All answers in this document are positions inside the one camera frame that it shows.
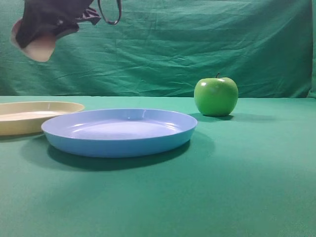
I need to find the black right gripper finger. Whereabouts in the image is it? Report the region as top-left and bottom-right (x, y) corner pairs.
(41, 0), (101, 39)
(15, 0), (65, 48)

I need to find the red and yellow bread bun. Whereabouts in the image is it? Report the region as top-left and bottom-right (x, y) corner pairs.
(10, 19), (56, 62)

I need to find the yellow plastic plate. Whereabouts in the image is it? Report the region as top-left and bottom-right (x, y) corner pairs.
(0, 101), (85, 136)

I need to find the blue plastic plate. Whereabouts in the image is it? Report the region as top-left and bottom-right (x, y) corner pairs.
(41, 108), (198, 158)

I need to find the green cloth backdrop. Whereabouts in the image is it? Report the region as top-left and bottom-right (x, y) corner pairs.
(0, 0), (316, 98)

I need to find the green apple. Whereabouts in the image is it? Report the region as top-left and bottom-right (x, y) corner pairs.
(194, 75), (238, 117)

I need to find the black looped cable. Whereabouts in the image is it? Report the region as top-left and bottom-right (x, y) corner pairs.
(97, 0), (122, 26)

